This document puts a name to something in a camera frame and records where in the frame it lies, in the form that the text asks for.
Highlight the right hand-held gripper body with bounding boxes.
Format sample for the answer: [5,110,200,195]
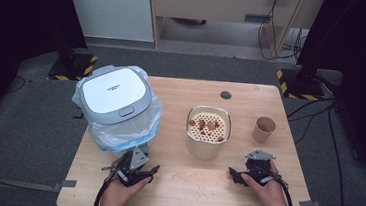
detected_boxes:
[241,148,280,187]

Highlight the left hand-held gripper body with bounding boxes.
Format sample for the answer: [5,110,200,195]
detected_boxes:
[114,145,158,191]

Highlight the translucent blue-white plastic bin liner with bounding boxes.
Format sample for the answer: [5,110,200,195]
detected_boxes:
[66,60,167,158]

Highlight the brown paper cup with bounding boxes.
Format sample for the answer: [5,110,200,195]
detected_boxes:
[251,115,278,145]

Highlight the beige container with perforated strainer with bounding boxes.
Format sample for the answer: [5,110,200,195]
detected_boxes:
[183,103,234,163]

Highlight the white grey lidded trash bin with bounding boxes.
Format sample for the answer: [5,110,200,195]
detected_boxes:
[73,62,162,156]

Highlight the person's left hand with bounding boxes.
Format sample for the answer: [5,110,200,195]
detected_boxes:
[100,157,155,206]

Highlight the person's right hand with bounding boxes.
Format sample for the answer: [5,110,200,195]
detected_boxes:
[237,157,296,206]

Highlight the pile of food scraps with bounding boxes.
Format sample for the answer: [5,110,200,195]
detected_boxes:
[187,117,228,144]

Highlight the black stand with striped base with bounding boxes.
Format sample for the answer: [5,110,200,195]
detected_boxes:
[274,54,329,103]
[46,34,101,85]

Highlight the white cabinet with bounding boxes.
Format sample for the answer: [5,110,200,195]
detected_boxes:
[58,0,159,44]

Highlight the dark curtain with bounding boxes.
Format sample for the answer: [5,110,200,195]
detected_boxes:
[286,0,366,187]
[0,0,93,148]

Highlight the light wooden desk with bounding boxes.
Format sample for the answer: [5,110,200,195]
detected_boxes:
[143,0,326,64]

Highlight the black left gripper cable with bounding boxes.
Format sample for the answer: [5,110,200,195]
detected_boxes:
[93,175,116,206]

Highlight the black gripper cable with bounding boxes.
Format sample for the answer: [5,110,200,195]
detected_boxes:
[275,177,298,206]
[93,175,116,206]

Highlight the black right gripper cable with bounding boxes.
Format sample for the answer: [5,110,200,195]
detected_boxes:
[275,177,298,206]

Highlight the grey table strap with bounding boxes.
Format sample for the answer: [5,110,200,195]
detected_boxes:
[297,199,324,206]

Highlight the black floor cables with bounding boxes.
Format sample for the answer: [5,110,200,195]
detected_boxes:
[277,94,364,206]

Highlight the thin black floor cable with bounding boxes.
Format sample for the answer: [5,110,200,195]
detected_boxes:
[5,74,28,96]

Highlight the black hanging cables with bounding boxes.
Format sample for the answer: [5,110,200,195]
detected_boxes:
[254,0,312,66]

